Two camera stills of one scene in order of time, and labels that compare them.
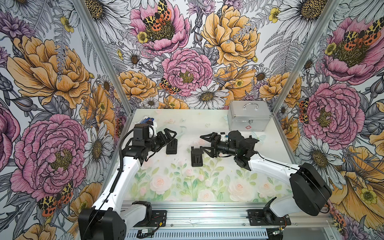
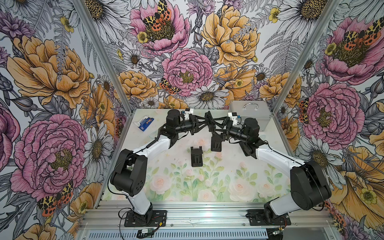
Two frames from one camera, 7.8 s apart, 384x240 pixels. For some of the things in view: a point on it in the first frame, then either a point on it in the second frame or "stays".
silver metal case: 249,115 stays
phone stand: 197,156 stays
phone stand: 171,147 to 211,124
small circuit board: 145,232 stays
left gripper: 163,141 to 195,128
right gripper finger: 211,154 to 221,131
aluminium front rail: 231,215 stays
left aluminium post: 106,55 stays
